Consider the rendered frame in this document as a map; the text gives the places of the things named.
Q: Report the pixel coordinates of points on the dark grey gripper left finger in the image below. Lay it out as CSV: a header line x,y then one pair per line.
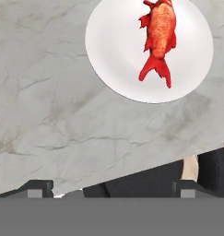
x,y
39,186

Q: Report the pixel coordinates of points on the white round plate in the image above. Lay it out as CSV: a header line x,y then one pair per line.
x,y
116,46

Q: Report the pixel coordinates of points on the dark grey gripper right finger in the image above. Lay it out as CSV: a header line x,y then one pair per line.
x,y
185,186

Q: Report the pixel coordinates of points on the red orange fish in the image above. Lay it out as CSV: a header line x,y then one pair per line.
x,y
161,30

